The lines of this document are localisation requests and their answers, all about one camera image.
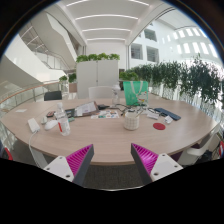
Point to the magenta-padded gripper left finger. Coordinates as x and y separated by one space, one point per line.
77 161

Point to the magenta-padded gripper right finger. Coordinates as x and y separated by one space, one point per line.
147 160

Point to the clear plastic water bottle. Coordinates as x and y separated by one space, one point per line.
62 122

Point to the flat round red coaster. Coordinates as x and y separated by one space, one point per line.
159 126

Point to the white ribbed mug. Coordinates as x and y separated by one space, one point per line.
131 121

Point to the white small box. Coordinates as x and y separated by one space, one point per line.
152 115

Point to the white computer mouse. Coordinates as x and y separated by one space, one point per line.
50 124

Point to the brown clipboard with papers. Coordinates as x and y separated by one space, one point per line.
85 109

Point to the colourful printed sheet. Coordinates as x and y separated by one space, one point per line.
105 114

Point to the white power adapter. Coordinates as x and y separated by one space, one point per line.
33 124

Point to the green tote bag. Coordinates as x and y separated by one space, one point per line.
135 93

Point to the black chair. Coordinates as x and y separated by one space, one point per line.
53 95

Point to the small clear bottle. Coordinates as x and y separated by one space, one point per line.
115 95

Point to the white chair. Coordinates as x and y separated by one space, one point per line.
100 92

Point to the white cabinet with plants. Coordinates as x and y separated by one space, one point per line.
97 76

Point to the row of green plants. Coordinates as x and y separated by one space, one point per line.
180 78

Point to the ceiling light strips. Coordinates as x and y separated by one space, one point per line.
107 20

